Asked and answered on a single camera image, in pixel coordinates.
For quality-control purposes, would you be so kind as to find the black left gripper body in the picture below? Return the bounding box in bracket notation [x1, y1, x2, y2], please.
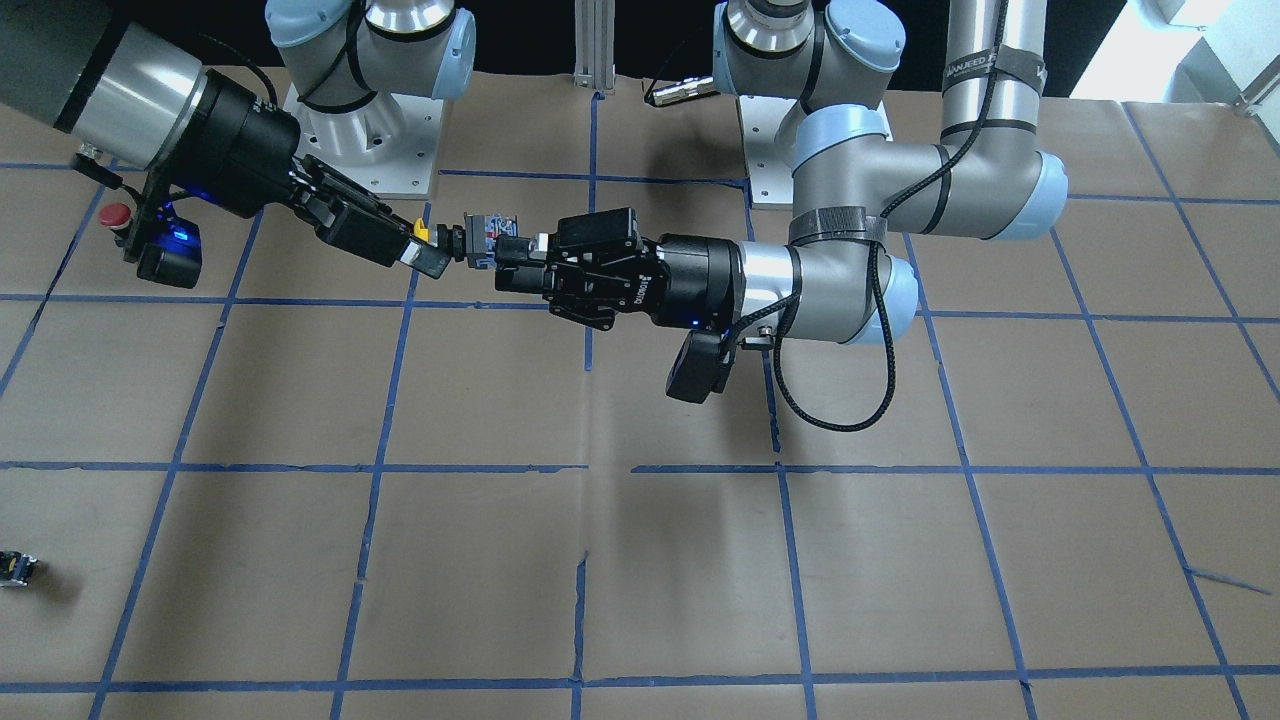
[543, 208, 744, 331]

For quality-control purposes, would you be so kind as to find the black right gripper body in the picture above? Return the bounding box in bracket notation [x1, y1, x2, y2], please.
[170, 70, 421, 269]

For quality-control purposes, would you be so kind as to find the yellow push button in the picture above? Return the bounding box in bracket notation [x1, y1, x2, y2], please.
[413, 213, 518, 270]

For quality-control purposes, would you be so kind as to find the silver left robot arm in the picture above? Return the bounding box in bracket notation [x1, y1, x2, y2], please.
[495, 1, 1068, 343]

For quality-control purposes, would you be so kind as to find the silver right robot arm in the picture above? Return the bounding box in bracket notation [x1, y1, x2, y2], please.
[3, 1, 540, 292]

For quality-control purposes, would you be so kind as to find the red push button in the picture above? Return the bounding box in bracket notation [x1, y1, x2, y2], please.
[97, 202, 133, 238]

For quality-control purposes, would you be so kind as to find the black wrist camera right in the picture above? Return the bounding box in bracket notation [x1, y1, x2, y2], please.
[115, 169, 202, 290]

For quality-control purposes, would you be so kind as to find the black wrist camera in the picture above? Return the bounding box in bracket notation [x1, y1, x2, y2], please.
[666, 331, 735, 404]
[115, 169, 202, 290]

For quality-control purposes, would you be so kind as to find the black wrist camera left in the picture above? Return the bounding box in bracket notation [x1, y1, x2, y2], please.
[666, 331, 735, 404]

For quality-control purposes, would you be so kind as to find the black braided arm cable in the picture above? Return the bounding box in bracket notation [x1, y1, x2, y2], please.
[730, 0, 1011, 434]

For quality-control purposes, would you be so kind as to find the aluminium frame post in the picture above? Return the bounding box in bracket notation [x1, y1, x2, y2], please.
[573, 0, 616, 95]

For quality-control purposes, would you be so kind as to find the small black yellow switch block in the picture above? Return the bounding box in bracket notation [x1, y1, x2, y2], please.
[0, 550, 40, 588]

